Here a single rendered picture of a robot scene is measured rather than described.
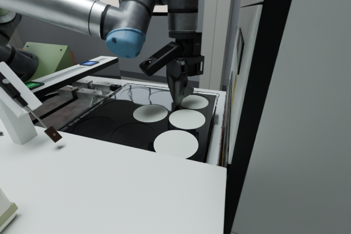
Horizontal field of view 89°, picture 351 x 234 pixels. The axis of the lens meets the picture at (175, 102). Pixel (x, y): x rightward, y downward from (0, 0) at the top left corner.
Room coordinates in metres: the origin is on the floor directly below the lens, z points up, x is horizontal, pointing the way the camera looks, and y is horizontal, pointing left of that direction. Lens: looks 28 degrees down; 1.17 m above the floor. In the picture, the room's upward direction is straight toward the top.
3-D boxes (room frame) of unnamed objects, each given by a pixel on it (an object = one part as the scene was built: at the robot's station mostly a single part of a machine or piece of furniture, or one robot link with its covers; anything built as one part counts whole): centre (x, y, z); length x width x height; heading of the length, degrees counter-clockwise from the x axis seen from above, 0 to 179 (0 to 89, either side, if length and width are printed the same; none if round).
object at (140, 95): (0.45, 0.07, 0.90); 0.34 x 0.34 x 0.01; 73
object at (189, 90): (0.48, -0.03, 0.95); 0.06 x 0.03 x 0.09; 122
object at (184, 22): (0.49, -0.02, 1.14); 0.08 x 0.08 x 0.05
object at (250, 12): (0.57, -0.20, 1.02); 0.81 x 0.03 x 0.40; 163
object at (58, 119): (0.51, 0.33, 0.87); 0.36 x 0.08 x 0.03; 163
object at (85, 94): (0.58, 0.31, 0.89); 0.08 x 0.03 x 0.03; 73
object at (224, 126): (0.40, -0.13, 0.89); 0.44 x 0.02 x 0.10; 163
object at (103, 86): (0.66, 0.29, 0.89); 0.08 x 0.03 x 0.03; 73
